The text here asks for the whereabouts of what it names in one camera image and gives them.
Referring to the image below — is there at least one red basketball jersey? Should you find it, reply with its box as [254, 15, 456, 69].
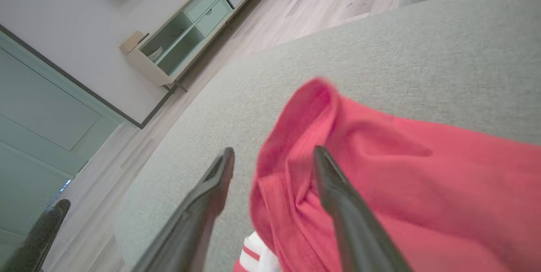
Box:
[233, 77, 541, 272]

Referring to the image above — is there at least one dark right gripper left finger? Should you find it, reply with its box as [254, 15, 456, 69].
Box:
[131, 147, 235, 272]

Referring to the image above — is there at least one pale green door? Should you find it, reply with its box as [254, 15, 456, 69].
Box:
[0, 25, 125, 264]

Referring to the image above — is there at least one white mint media cabinet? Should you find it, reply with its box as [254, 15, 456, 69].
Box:
[125, 0, 283, 94]

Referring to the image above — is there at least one small cardboard box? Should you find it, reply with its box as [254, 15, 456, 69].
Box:
[120, 30, 149, 56]

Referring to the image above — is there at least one large grey sofa seat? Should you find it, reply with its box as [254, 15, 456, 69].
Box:
[114, 0, 541, 272]

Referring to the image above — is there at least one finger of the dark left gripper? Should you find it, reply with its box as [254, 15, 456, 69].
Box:
[0, 199, 71, 272]

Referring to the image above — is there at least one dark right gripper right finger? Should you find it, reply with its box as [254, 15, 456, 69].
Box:
[314, 145, 413, 272]

